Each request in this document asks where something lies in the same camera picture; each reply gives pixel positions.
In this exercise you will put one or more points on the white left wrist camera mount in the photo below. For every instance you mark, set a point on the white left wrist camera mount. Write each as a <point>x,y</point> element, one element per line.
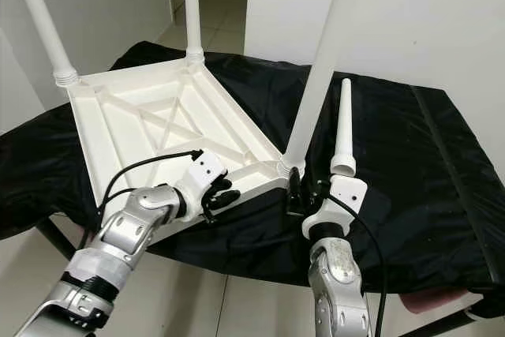
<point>197,171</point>

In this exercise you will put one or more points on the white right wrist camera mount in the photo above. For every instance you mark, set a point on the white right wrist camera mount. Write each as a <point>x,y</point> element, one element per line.
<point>346,193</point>

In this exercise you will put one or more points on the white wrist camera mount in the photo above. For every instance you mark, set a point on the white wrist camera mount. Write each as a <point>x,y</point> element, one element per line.
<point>197,171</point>
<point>346,193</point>

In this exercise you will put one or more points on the white plastic tabletop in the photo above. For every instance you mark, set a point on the white plastic tabletop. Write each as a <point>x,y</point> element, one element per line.
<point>166,116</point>

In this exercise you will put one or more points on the black cloth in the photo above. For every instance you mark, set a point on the black cloth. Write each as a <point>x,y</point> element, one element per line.
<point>426,195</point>

